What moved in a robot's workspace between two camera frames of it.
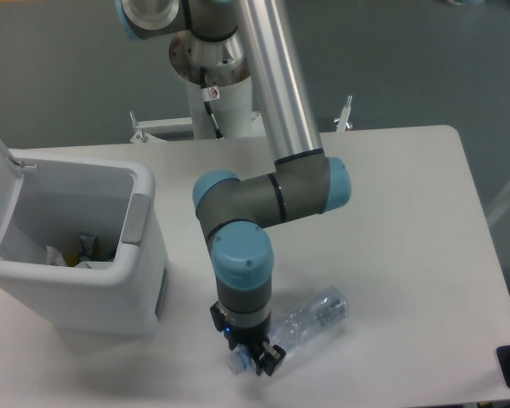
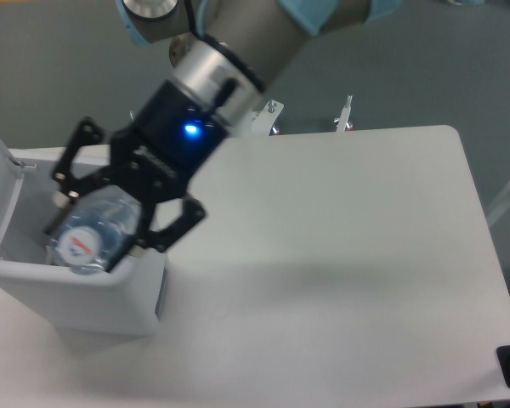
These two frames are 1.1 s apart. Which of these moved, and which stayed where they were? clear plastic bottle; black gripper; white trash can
Moved: black gripper; clear plastic bottle
Stayed: white trash can
